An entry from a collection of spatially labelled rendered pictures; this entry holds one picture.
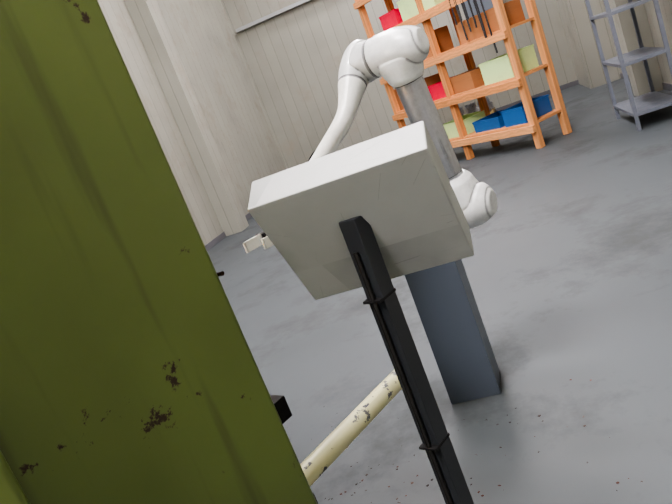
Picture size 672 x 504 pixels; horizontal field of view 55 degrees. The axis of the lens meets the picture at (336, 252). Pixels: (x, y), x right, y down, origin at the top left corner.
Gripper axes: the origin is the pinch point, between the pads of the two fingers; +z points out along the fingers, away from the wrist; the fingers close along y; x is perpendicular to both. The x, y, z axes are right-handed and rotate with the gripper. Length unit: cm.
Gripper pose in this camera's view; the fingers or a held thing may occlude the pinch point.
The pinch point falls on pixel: (261, 242)
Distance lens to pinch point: 177.3
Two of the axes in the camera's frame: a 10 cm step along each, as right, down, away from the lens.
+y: -7.3, 1.2, 6.7
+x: -3.5, -9.1, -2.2
